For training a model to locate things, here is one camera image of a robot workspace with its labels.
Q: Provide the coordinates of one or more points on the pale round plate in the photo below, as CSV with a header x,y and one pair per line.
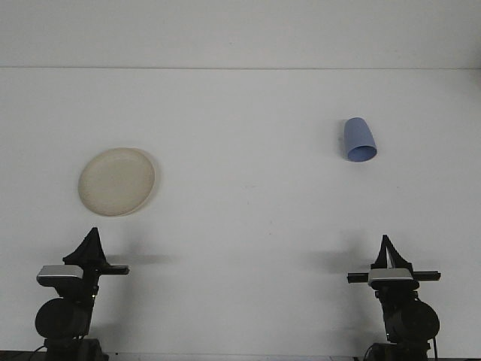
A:
x,y
116,184

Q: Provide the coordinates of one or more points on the pale blue cup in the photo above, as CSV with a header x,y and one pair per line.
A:
x,y
357,137

